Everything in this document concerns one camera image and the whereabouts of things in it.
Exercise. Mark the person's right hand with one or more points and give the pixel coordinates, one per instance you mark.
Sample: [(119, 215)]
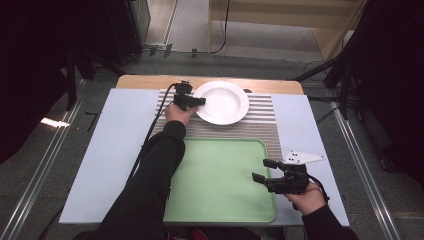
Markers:
[(308, 201)]

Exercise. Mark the metal floor rail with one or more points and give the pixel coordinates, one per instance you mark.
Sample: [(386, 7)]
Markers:
[(363, 173), (36, 180)]

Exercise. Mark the striped placemat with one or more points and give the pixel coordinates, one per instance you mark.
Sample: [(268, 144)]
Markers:
[(233, 131)]

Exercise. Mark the light green tray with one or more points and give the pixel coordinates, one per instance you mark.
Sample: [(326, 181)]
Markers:
[(220, 186)]

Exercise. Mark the black cabinet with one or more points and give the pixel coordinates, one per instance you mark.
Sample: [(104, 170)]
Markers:
[(128, 30)]

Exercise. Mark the small dark object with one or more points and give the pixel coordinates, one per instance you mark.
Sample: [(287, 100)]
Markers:
[(247, 90)]

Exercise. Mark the black tripod stand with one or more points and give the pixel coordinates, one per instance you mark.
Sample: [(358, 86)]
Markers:
[(340, 73)]

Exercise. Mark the white board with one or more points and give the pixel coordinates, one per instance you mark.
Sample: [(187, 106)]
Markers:
[(113, 150)]

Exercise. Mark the person's left hand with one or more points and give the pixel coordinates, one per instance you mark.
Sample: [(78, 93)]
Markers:
[(178, 115)]

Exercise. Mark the light wooden shelf unit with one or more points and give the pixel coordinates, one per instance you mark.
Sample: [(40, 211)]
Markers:
[(300, 20)]

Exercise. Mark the black metal stand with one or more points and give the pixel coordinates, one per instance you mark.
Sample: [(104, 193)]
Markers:
[(71, 83)]

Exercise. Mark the white deep plate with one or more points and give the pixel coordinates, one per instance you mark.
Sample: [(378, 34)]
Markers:
[(223, 103)]

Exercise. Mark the dark curtain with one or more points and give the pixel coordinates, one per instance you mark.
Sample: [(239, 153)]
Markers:
[(393, 83), (30, 66)]

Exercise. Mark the wooden table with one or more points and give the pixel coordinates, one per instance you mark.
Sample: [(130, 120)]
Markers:
[(150, 82)]

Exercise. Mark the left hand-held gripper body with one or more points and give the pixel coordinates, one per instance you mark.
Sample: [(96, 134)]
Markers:
[(183, 100)]

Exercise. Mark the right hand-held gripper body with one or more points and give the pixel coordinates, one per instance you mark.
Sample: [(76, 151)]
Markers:
[(293, 183)]

